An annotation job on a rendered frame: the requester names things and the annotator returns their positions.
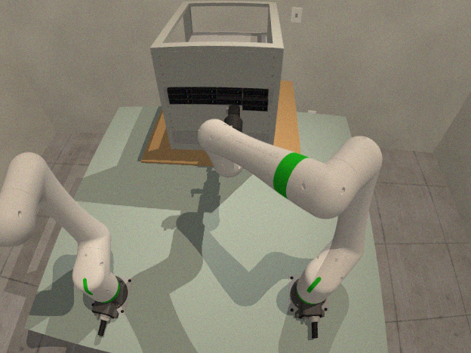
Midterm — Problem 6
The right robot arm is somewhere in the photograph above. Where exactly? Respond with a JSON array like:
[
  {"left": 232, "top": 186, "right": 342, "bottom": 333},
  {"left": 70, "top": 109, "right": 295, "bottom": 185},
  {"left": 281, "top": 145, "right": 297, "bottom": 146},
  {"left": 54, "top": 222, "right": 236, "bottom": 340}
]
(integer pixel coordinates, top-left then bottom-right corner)
[{"left": 198, "top": 119, "right": 383, "bottom": 339}]

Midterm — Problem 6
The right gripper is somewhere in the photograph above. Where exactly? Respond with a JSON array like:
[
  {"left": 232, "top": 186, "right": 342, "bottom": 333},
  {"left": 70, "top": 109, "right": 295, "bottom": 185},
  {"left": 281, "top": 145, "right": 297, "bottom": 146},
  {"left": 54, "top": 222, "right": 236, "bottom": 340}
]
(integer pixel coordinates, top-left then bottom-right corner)
[{"left": 224, "top": 105, "right": 243, "bottom": 133}]

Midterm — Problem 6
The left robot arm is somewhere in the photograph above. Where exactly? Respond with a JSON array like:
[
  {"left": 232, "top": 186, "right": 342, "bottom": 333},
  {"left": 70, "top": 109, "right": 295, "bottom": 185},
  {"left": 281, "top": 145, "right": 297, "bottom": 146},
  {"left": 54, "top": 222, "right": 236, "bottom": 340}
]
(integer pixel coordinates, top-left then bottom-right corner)
[{"left": 0, "top": 152, "right": 128, "bottom": 336}]

